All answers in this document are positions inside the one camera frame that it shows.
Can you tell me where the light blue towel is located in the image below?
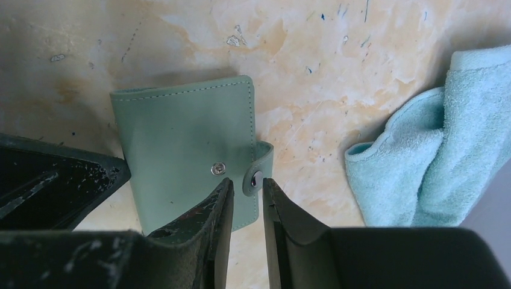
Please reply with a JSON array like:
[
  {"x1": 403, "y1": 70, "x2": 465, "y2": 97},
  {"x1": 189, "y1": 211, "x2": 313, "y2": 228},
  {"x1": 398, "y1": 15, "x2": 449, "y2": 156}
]
[{"x1": 344, "y1": 46, "x2": 510, "y2": 227}]

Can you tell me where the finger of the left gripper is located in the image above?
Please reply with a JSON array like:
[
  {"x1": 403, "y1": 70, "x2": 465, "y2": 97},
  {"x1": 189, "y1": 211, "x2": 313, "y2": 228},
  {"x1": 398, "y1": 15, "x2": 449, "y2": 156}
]
[{"x1": 1, "y1": 134, "x2": 131, "y2": 231}]

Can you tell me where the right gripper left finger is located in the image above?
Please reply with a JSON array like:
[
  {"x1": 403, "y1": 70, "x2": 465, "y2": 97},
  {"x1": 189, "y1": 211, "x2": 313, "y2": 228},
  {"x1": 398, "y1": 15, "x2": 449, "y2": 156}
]
[{"x1": 1, "y1": 179, "x2": 234, "y2": 288}]

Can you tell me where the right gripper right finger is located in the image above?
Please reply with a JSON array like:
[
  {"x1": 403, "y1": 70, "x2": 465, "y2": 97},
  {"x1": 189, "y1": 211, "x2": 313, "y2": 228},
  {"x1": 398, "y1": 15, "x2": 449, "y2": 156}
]
[{"x1": 263, "y1": 178, "x2": 510, "y2": 288}]

